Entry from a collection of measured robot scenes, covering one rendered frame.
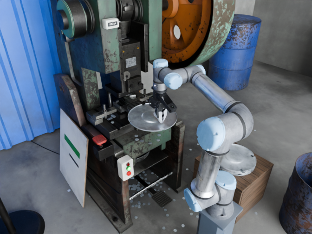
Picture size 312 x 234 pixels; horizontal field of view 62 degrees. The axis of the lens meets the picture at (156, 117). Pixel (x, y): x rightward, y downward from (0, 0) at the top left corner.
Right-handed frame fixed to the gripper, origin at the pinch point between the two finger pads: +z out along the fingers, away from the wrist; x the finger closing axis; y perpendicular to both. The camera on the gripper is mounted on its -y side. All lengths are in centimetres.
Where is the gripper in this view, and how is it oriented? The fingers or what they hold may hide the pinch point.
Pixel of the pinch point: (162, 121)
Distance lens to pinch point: 146.4
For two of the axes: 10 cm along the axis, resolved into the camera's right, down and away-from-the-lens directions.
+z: 0.0, 8.4, 5.4
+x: -7.7, 3.5, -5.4
